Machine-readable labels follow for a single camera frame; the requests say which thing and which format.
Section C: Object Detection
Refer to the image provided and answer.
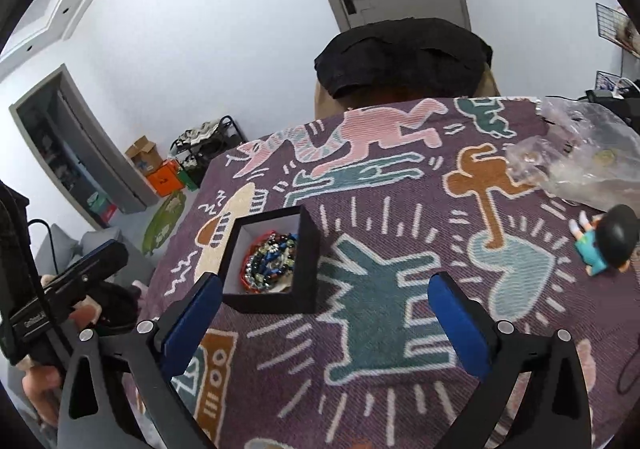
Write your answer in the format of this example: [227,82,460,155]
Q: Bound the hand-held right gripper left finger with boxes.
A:
[57,273,224,449]

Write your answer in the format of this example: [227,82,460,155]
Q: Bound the green mat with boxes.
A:
[142,191,187,256]

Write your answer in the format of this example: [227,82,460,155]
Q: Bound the printed blanket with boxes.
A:
[122,96,640,449]

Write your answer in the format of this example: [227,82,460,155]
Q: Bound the small cardboard box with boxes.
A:
[125,138,162,170]

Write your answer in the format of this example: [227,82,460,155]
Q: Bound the grey sofa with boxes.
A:
[30,224,153,290]

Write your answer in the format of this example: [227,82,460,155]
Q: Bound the black jewelry box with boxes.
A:
[220,206,321,316]

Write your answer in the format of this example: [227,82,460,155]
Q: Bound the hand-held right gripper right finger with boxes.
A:
[427,273,593,449]

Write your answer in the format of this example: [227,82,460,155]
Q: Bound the red cord bracelet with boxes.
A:
[239,229,301,291]

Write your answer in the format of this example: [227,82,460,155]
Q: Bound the person's left hand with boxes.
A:
[15,274,107,430]

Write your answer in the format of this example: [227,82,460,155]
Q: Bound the grey cabinet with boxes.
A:
[10,64,157,231]

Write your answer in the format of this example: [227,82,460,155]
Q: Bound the black shoe rack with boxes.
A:
[170,115,243,180]

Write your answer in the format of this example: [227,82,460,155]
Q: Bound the black wire basket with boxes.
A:
[596,3,640,60]

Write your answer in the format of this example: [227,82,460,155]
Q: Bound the black cloth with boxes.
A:
[314,18,494,102]

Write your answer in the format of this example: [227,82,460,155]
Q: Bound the multicoloured glass bead bracelet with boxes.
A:
[249,231,300,287]

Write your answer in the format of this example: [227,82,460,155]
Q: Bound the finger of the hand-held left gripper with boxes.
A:
[50,244,131,291]
[80,241,121,261]

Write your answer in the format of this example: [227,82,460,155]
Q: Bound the orange box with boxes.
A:
[147,161,184,198]

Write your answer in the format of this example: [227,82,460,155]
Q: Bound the clear plastic bags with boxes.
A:
[505,96,640,216]

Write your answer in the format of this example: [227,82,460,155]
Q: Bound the tan chair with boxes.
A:
[312,64,501,122]

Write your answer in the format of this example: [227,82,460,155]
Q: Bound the black-haired toy figure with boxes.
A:
[567,204,640,278]

